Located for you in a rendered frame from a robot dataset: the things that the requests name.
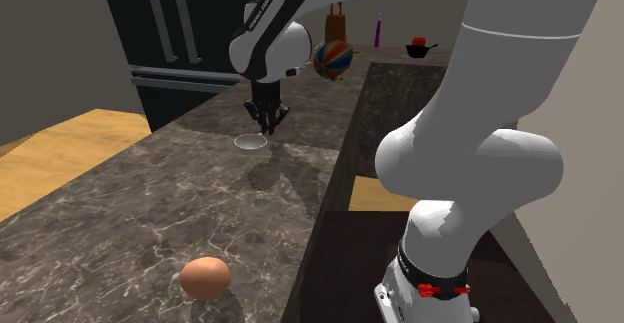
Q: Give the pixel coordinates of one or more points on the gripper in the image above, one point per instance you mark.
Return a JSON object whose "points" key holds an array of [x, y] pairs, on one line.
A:
{"points": [[265, 93]]}

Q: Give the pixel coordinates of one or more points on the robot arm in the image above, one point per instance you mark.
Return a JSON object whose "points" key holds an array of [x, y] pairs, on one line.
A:
{"points": [[478, 117]]}

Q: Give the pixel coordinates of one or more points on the multicoloured striped ball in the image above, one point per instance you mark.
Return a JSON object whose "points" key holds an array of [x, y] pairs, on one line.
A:
{"points": [[333, 59]]}

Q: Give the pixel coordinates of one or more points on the black refrigerator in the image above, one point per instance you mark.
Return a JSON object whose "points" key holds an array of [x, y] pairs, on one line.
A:
{"points": [[195, 24]]}

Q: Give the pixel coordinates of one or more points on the purple bottle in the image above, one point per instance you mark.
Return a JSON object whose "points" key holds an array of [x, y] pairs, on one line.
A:
{"points": [[377, 30]]}

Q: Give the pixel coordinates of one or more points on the black pan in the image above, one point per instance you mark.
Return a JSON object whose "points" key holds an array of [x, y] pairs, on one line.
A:
{"points": [[419, 50]]}

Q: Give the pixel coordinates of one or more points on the red tomato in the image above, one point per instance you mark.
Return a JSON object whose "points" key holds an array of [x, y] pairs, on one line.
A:
{"points": [[418, 41]]}

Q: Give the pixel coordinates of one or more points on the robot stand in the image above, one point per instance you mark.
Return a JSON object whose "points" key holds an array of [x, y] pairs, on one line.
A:
{"points": [[351, 263]]}

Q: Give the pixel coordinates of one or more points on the brown egg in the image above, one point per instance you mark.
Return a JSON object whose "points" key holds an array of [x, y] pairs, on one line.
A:
{"points": [[204, 277]]}

